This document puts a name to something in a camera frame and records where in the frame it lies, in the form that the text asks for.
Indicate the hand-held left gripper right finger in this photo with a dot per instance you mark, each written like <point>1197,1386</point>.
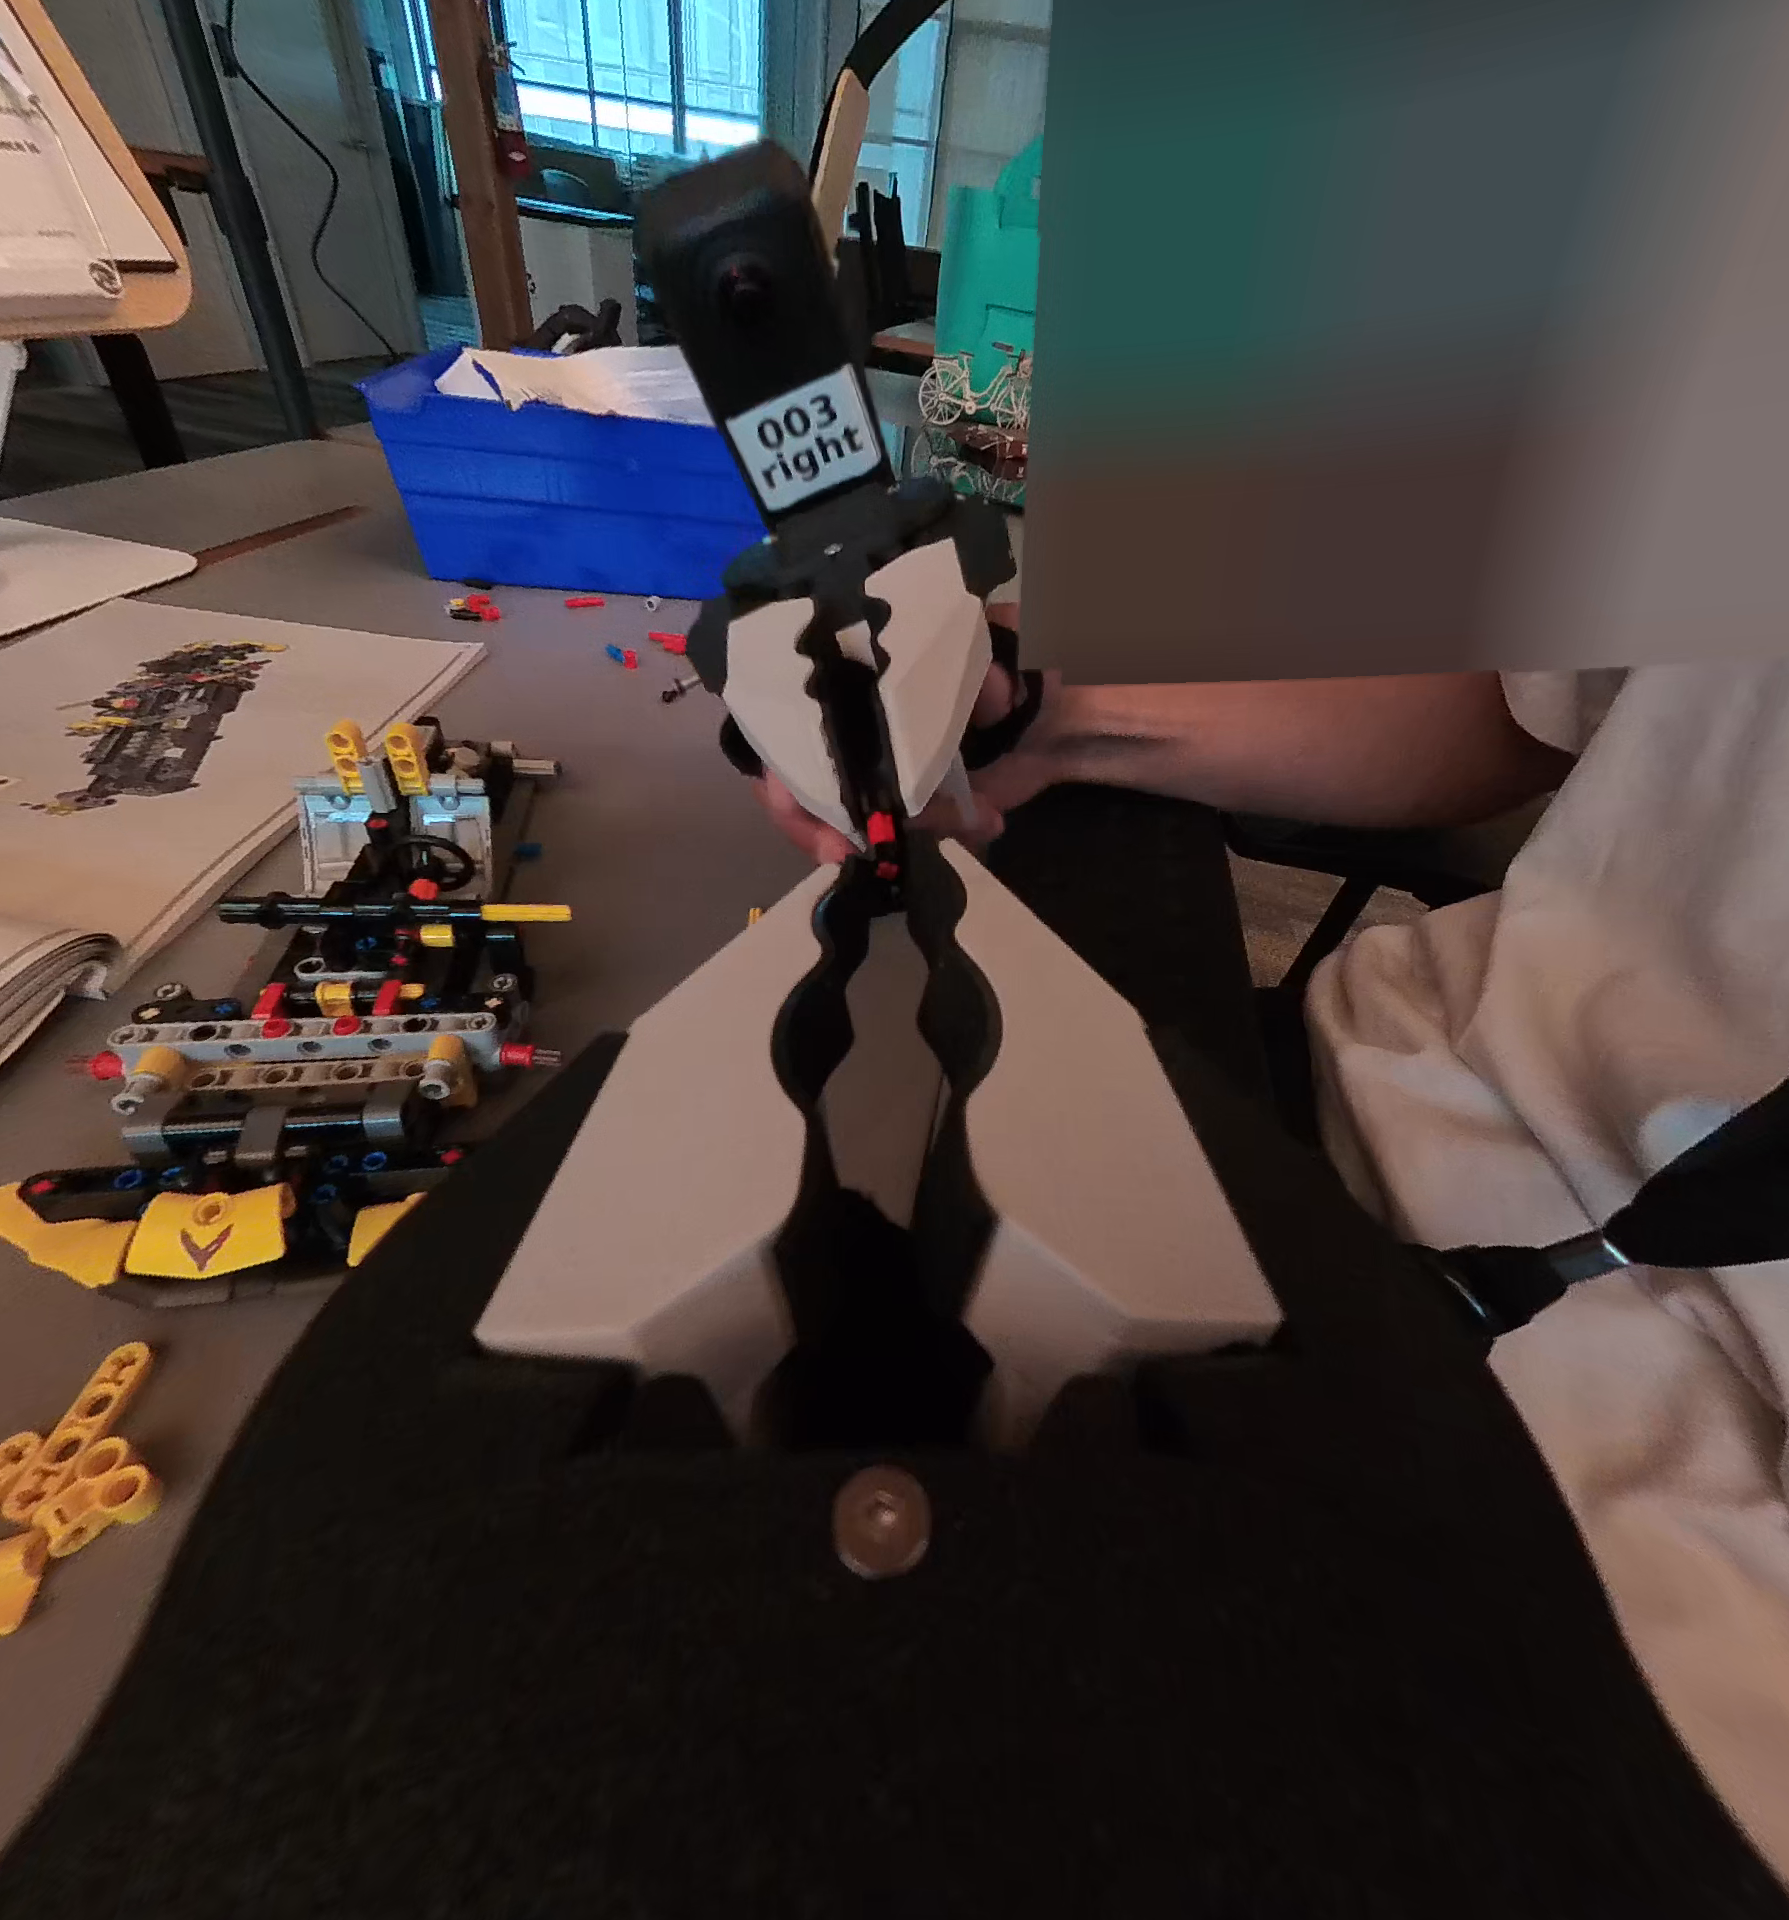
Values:
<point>1120,1199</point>

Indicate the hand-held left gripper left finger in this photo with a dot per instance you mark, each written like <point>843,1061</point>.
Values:
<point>654,1199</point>

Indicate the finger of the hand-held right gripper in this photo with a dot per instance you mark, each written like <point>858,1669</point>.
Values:
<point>781,704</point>
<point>932,674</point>

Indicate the person's right forearm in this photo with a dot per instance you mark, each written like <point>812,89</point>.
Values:
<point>1284,751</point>

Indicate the lego car chassis model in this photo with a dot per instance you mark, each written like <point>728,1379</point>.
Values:
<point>310,1020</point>

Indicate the pile of yellow lego pieces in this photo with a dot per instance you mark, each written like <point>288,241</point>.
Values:
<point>39,1486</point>

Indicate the person's right hand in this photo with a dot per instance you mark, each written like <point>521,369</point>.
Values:
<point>1014,751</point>

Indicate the scatter of red blue pins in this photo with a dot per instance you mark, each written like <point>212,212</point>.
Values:
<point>624,636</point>

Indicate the white papers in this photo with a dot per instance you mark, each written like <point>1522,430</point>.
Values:
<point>593,384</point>

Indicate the brown flat box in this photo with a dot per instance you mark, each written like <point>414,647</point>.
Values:
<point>983,457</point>

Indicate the teal carry bag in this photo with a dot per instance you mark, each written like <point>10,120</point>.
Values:
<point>983,256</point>

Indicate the black dimpled pad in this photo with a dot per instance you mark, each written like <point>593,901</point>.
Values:
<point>1134,930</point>

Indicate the blue plastic bin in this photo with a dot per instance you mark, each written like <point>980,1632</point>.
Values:
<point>563,480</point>

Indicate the red fire extinguisher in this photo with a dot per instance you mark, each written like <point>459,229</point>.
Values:
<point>510,129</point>

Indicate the black office chair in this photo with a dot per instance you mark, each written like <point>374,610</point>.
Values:
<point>1358,885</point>

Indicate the black metal pole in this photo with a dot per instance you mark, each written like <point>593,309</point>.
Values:
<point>242,226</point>

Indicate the open instruction booklet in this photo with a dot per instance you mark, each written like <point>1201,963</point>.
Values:
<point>159,751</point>

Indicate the printed task sheet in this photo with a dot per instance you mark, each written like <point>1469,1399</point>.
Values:
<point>9,150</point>

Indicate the white document stand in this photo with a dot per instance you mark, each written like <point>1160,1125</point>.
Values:
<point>22,571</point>

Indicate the wooden post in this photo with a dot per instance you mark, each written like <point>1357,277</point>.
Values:
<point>482,179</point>

